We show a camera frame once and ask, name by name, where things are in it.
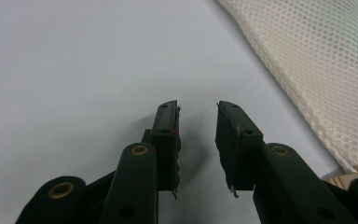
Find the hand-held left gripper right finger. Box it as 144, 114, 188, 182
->
214, 100, 358, 224

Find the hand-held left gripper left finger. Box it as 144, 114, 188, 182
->
98, 99, 182, 224

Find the white mesh fabric bag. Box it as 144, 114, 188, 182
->
216, 0, 358, 174

